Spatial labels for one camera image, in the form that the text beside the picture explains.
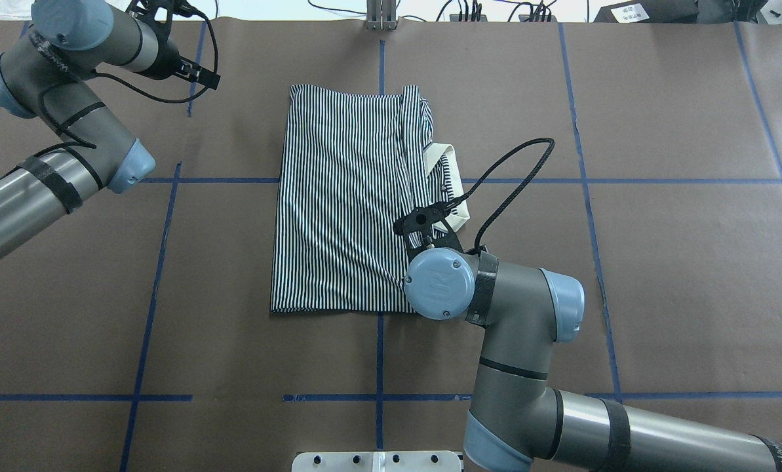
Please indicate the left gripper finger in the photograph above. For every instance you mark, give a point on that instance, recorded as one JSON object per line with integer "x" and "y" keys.
{"x": 206, "y": 78}

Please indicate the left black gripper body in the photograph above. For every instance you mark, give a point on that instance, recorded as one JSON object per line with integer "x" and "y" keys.
{"x": 166, "y": 65}

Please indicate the striped polo shirt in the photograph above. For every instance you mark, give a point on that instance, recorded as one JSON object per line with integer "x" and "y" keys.
{"x": 353, "y": 164}

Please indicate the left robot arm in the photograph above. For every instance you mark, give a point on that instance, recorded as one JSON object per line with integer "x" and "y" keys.
{"x": 45, "y": 76}

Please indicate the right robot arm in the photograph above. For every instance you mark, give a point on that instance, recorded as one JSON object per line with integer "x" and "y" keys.
{"x": 515, "y": 418}

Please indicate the brown paper table cover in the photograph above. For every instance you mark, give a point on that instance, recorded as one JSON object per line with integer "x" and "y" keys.
{"x": 136, "y": 334}

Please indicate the aluminium frame post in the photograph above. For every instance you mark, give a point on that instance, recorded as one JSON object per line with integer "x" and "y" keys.
{"x": 381, "y": 15}

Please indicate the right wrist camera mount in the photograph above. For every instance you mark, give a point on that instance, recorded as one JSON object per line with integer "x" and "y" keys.
{"x": 427, "y": 227}

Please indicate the white camera pole base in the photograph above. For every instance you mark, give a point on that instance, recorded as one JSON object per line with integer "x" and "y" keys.
{"x": 405, "y": 460}

